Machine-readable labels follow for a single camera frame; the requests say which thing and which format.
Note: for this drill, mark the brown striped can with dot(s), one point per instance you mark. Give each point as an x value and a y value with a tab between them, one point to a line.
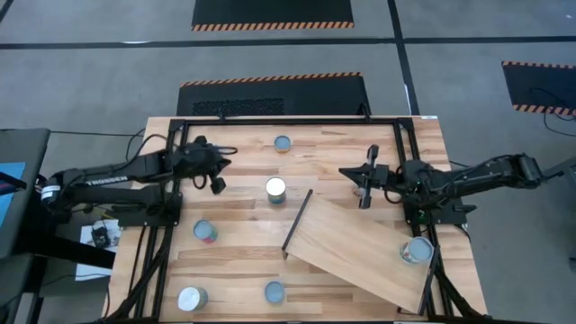
357	191

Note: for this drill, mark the grey desk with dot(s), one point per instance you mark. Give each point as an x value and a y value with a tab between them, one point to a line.
27	148

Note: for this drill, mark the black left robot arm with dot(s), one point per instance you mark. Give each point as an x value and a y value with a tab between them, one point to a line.
112	177

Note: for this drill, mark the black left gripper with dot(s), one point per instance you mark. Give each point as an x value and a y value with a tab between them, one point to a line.
195	159

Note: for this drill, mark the small blue can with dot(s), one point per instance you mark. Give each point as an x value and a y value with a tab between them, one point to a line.
274	291

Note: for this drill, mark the wide silver lid can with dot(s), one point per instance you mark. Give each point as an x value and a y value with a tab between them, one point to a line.
192	299

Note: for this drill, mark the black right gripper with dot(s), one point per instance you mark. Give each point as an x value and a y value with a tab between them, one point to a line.
380	177

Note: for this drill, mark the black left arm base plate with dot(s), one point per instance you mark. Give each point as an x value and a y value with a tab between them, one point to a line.
148	220

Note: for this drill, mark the tall blue can silver lid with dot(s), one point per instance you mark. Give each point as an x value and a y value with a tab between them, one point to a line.
276	189

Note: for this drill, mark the wooden shelf black ends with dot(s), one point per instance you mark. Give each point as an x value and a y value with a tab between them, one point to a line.
351	243

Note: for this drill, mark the red green label can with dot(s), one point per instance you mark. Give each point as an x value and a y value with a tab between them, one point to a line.
205	231

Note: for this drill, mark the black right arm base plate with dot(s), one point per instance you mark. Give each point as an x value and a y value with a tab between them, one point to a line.
450	216

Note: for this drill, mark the white paper sheet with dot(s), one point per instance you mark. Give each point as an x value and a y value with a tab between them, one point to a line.
87	231

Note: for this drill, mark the black mat striped edge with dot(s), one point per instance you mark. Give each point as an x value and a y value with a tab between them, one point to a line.
270	11
315	96
540	85

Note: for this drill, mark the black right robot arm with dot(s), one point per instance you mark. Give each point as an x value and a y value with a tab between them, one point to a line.
477	180

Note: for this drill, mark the small black device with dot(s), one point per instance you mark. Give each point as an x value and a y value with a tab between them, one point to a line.
100	236

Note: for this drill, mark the blue screen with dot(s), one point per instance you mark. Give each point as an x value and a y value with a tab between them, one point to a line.
9	211

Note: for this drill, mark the grey stand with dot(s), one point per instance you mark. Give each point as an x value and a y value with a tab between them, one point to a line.
560	168

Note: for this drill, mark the black desk support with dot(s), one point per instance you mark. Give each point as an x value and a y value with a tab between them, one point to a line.
67	252

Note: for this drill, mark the black metal table frame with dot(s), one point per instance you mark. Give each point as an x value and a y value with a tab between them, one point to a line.
292	121

